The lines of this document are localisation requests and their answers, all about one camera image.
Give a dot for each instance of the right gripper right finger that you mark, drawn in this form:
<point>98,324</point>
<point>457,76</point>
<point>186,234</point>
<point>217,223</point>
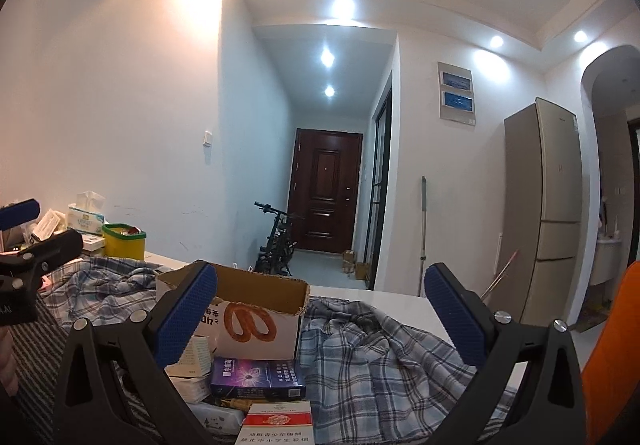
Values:
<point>527,387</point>

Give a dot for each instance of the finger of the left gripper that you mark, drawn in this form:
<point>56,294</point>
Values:
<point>19,213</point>
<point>42,258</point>

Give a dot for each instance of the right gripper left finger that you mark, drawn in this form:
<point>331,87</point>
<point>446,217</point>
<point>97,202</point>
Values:
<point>101,364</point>

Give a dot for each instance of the small white box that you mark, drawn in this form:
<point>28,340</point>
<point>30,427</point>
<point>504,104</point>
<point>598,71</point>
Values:
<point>195,360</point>

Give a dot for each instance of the dark blue cigarette carton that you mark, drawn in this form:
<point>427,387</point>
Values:
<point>272,381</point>

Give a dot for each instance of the red white cigarette carton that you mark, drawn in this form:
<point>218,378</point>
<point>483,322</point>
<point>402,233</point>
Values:
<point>279,423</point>

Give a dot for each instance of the person's left hand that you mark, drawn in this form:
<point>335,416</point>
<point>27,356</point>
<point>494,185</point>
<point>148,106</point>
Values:
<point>8,375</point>

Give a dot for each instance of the flat white boxes stack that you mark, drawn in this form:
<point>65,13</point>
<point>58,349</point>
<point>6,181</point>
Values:
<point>54,221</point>

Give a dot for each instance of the tissue box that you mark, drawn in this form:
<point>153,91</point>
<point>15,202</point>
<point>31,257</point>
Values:
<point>86,214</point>

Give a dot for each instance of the orange chair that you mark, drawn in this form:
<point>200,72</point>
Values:
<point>610,379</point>

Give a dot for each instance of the yellow bin with green rim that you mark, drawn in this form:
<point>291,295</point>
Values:
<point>123,240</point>

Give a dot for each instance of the gold refrigerator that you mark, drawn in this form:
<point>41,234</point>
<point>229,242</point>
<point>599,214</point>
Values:
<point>542,213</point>

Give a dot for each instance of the broom with red stick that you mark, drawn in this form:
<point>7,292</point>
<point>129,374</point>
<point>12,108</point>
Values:
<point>499,276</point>

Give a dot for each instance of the cardboard box with pretzel print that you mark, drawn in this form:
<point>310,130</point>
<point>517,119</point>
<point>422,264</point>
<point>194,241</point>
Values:
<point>253,315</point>

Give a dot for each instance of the blue plaid cloth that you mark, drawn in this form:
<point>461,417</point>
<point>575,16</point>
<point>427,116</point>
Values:
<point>369,379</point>

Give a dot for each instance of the black bicycle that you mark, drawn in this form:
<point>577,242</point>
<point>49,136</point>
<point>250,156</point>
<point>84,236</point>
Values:
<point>273,258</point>

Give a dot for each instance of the dark red entrance door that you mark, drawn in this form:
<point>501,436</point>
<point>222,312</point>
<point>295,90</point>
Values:
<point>324,188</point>

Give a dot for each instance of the black framed glass door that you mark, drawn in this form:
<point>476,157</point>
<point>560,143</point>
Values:
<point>378,187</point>

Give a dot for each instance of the wall light switch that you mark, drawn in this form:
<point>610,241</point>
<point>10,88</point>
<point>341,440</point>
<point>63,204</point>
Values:
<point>207,138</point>

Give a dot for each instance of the mop with grey handle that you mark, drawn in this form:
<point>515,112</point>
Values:
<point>423,233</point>

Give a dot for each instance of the electrical panel on wall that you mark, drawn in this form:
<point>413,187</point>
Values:
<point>456,94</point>

